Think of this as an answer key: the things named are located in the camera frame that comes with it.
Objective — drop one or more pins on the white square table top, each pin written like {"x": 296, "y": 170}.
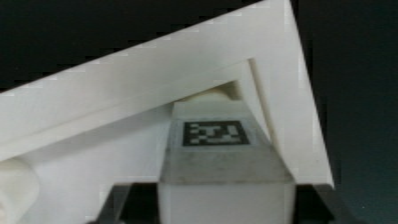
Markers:
{"x": 62, "y": 178}

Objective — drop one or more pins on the white table leg with tag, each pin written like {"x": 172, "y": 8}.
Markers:
{"x": 225, "y": 184}

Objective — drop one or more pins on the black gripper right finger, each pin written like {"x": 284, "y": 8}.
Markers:
{"x": 320, "y": 208}

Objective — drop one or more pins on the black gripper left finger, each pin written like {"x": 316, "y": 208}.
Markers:
{"x": 129, "y": 207}

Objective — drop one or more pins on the white U-shaped obstacle fence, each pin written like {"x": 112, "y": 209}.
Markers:
{"x": 156, "y": 72}

